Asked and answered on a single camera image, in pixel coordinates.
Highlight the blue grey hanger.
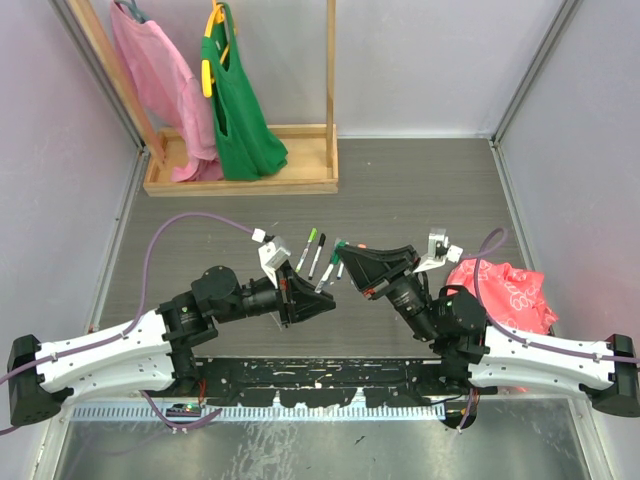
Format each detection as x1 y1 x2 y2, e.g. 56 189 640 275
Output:
115 0 150 24

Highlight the white pen green tip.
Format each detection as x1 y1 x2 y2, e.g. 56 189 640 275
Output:
295 240 313 273

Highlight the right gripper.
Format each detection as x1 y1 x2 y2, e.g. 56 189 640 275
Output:
335 244 439 342

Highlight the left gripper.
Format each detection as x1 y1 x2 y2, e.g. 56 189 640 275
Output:
214 259 335 327

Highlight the black white marker pen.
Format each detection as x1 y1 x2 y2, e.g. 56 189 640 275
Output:
307 233 326 280

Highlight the grey slotted cable duct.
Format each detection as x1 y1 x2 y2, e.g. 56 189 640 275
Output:
70 402 445 422

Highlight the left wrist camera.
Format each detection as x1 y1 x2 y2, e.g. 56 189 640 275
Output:
249 227 292 287

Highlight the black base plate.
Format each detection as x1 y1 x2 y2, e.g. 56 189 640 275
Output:
169 356 481 408

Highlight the dark green pen cap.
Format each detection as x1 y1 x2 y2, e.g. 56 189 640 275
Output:
330 240 346 265

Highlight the red patterned cloth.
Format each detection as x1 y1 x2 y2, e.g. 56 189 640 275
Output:
478 259 558 334

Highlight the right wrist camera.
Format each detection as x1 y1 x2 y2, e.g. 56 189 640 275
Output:
413 228 463 273

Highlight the green tank top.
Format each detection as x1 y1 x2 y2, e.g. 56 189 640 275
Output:
201 1 288 181

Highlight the yellow hanger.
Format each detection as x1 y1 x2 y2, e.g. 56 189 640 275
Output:
200 0 230 98

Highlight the wooden clothes rack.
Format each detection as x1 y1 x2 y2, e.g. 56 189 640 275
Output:
70 1 339 197

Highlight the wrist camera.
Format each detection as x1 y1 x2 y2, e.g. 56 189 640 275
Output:
413 228 463 273
249 227 292 287

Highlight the pink shirt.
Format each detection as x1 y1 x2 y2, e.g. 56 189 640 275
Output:
109 1 224 182

